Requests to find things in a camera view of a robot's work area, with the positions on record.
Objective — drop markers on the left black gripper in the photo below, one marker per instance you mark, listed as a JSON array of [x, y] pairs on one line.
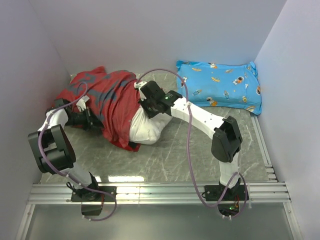
[[92, 122]]

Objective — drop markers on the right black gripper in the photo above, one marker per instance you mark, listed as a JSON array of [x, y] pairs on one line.
[[149, 115]]

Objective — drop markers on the white pillow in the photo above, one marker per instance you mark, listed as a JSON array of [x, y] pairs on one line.
[[137, 127]]

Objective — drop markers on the red pillowcase with grey print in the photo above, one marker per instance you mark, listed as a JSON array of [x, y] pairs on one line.
[[112, 99]]

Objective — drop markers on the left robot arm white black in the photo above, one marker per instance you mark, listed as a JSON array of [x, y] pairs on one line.
[[54, 153]]

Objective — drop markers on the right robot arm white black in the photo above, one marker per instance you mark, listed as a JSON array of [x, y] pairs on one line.
[[224, 133]]

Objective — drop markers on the blue cartoon print pillow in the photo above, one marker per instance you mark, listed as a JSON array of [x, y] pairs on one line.
[[217, 85]]

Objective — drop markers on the right control board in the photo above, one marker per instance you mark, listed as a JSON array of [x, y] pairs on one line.
[[228, 210]]

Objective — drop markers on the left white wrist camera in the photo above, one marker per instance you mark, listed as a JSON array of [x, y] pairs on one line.
[[82, 103]]

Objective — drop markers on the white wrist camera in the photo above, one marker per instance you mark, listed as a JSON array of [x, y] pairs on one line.
[[82, 103], [139, 84]]

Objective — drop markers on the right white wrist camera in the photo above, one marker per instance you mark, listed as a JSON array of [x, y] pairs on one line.
[[139, 84]]

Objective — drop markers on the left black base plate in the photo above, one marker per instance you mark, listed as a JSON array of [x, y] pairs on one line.
[[106, 194]]

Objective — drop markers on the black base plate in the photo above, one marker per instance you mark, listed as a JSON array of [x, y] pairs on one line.
[[212, 193], [106, 194]]

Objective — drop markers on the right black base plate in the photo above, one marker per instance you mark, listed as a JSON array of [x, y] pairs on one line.
[[212, 193]]

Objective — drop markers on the aluminium rail frame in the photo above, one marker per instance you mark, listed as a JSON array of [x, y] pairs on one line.
[[164, 211]]

